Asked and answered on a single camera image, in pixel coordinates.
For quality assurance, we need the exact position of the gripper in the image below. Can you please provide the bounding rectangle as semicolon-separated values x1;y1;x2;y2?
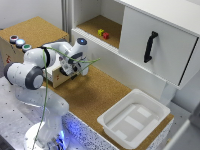
58;53;84;78

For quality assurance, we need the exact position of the wooden drawer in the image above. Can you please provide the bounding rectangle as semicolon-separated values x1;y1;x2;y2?
43;64;80;89

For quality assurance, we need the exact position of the white cabinet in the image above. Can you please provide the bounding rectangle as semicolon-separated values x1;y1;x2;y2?
70;0;200;108

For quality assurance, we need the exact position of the yellow block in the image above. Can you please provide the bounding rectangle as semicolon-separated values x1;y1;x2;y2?
97;28;105;37

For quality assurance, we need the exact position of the green button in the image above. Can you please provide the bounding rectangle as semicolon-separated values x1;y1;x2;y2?
21;43;33;53

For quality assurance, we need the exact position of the blue button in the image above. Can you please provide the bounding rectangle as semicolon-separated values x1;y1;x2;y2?
15;38;26;48

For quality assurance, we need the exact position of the red button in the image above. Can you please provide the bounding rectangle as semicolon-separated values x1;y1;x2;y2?
9;34;20;44

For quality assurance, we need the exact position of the white plastic box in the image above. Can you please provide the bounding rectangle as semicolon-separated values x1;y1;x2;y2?
96;88;172;150

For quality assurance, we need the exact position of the white sliding door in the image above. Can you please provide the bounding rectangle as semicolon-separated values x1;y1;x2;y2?
117;5;200;87

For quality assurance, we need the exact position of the green cable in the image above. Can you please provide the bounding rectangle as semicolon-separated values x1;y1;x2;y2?
31;46;102;150

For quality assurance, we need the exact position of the black door handle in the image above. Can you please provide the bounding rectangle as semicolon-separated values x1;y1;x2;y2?
143;30;160;64

